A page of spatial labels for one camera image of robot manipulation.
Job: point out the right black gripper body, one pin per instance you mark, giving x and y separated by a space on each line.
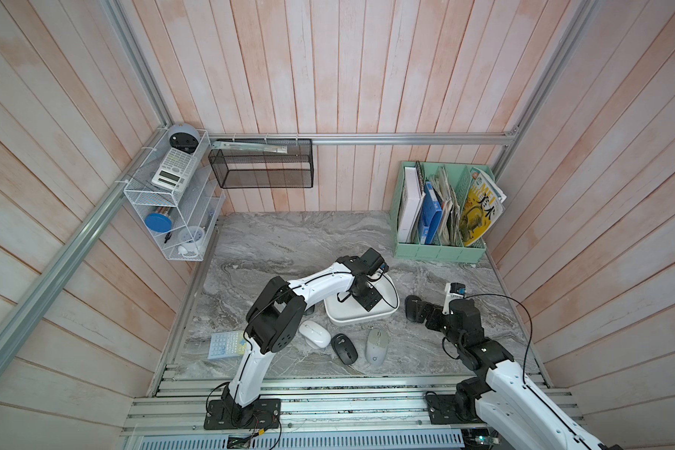
441 322

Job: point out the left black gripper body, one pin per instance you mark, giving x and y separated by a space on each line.
366 295

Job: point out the white plastic storage box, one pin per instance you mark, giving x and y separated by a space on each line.
350 312

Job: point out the grey mouse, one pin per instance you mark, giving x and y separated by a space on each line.
377 347

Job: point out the black ribbed mouse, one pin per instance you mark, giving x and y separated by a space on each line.
344 348

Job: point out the white smooth mouse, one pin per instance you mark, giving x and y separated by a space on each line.
317 336

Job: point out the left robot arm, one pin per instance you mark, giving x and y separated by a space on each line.
275 316

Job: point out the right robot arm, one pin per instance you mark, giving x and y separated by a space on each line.
499 394

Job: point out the blue folder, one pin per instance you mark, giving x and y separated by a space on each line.
431 215

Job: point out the white binder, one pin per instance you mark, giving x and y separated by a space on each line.
410 204

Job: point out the newspapers stack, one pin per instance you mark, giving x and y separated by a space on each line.
447 233

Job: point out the green file organizer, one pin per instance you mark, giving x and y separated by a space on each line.
459 178

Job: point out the yellow magazine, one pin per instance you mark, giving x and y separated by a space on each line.
483 206

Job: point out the blue lid jar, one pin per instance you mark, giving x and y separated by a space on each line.
159 220

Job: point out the white calculator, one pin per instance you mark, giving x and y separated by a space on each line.
175 171

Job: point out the round grey speaker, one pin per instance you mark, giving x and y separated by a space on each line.
184 137

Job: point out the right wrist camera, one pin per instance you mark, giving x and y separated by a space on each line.
453 291

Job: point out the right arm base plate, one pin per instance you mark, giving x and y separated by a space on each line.
451 409

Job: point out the black mesh wall basket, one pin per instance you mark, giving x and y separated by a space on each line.
263 163

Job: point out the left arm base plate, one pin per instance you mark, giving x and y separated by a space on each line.
224 415

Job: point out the white wire wall shelf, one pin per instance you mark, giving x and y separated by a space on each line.
197 205

